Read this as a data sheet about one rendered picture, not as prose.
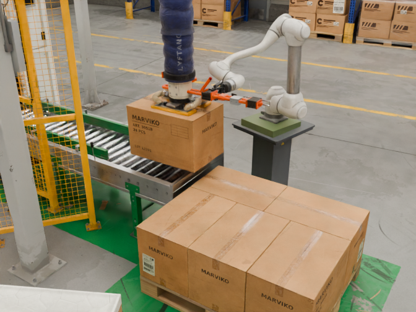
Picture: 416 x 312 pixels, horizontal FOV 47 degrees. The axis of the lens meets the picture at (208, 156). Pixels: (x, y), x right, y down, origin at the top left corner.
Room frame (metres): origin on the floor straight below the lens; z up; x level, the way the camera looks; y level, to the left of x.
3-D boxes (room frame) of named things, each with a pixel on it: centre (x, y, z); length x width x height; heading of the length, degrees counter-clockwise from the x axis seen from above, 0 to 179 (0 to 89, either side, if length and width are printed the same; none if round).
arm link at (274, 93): (3.69, -0.56, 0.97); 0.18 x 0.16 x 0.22; 35
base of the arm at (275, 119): (3.71, -0.53, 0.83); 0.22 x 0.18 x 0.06; 45
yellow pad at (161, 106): (3.20, 0.25, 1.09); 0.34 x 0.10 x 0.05; 57
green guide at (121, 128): (4.27, 1.20, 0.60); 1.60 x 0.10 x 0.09; 57
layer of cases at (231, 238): (2.60, -0.32, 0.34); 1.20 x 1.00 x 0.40; 57
